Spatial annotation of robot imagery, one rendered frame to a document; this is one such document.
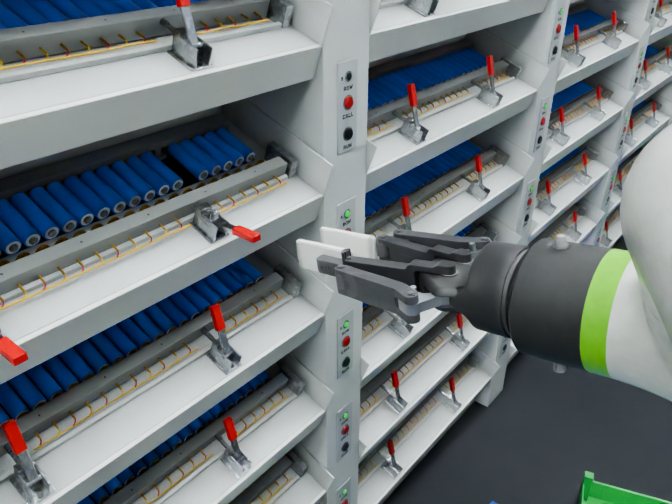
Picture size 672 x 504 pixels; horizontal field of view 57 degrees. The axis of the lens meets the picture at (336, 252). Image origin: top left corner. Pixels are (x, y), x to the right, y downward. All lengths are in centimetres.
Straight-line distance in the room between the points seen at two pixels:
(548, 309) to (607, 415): 149
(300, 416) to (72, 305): 51
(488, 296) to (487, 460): 126
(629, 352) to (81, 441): 58
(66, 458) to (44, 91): 40
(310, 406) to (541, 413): 95
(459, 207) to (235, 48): 69
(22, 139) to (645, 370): 50
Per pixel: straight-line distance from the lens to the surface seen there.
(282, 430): 104
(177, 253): 72
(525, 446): 179
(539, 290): 46
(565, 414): 191
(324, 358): 101
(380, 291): 52
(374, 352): 118
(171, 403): 82
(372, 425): 132
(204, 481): 98
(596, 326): 45
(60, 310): 66
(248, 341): 89
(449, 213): 125
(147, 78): 64
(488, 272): 49
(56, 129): 59
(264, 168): 83
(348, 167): 88
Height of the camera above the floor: 125
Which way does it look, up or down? 29 degrees down
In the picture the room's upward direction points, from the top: straight up
